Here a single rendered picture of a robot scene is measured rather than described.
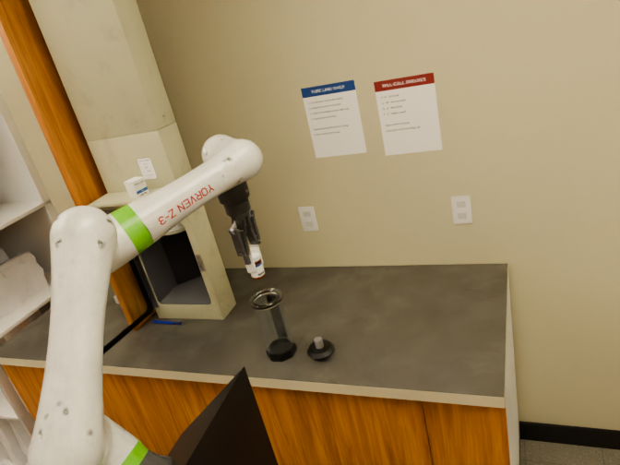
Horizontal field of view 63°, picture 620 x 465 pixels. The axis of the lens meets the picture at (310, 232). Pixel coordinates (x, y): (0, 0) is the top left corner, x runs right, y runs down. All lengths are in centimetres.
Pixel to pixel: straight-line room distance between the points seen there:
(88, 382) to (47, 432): 10
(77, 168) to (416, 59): 126
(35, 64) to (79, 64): 16
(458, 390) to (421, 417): 18
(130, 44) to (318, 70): 65
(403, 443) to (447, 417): 20
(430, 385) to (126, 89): 132
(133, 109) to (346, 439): 130
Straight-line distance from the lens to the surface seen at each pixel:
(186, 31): 216
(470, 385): 154
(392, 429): 172
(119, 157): 194
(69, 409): 104
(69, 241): 107
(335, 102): 196
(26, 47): 201
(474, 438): 168
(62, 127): 202
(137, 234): 124
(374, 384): 158
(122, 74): 182
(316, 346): 169
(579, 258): 210
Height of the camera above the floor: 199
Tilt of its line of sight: 24 degrees down
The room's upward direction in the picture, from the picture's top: 14 degrees counter-clockwise
